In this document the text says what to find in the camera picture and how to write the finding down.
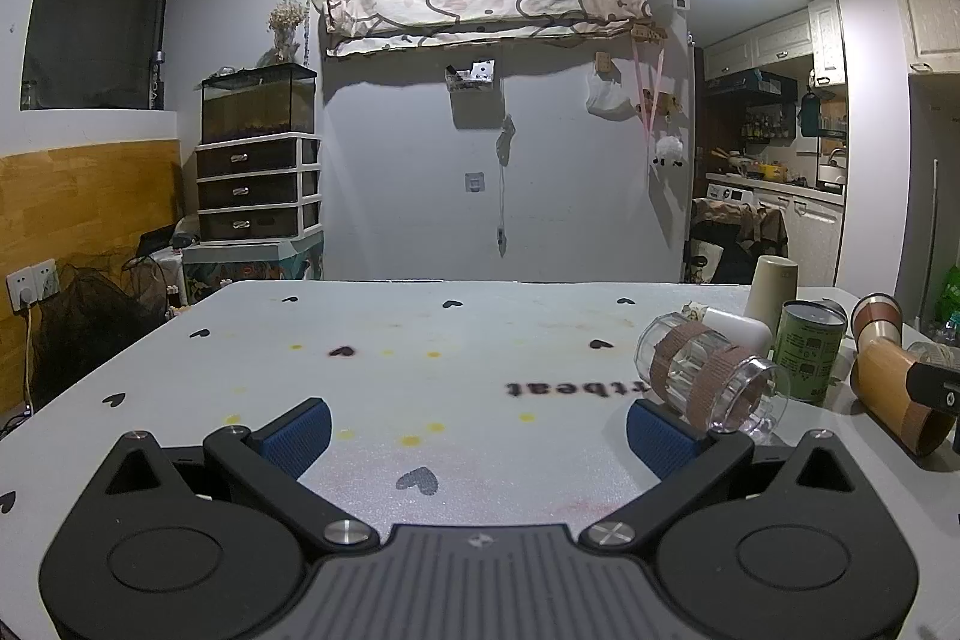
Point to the brown and white cup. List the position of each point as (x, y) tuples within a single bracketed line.
[(876, 319)]

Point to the white tall cupboard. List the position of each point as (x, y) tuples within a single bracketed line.
[(930, 10)]

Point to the black mesh net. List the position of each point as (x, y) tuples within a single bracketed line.
[(90, 325)]

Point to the green can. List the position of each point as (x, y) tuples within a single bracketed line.
[(808, 351)]

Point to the clear glass cup brown bands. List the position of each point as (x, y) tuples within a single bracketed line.
[(705, 370)]

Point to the plush sheep toy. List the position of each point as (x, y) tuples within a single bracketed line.
[(669, 150)]

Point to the chair with brown cloth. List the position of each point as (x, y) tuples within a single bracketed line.
[(739, 239)]

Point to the dried flower bouquet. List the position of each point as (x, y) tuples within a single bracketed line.
[(287, 21)]

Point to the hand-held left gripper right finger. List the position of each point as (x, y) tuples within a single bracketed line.
[(661, 441)]

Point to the white wall socket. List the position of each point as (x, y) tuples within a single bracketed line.
[(31, 284)]

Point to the clear glass jar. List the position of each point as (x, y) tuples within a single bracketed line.
[(934, 353)]

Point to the grey wall outlet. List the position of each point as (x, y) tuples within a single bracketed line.
[(475, 182)]

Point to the white washing machine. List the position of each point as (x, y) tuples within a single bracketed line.
[(731, 190)]

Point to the bamboo cup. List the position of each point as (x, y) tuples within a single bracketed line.
[(889, 396)]

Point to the tall beige cup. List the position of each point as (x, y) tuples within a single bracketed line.
[(772, 287)]

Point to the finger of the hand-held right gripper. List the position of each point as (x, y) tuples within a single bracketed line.
[(934, 389)]

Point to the green bottle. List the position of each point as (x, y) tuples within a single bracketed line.
[(951, 299)]

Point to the white plastic drawer unit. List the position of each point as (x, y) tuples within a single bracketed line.
[(259, 186)]

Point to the glass fish tank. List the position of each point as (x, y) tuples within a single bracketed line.
[(259, 104)]

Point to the white plastic bag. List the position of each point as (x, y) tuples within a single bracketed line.
[(606, 99)]

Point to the white upper kitchen cabinet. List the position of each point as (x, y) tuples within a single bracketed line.
[(776, 40)]

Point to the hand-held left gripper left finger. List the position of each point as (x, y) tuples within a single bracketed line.
[(298, 439)]

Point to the pink ribbons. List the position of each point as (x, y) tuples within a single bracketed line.
[(651, 93)]

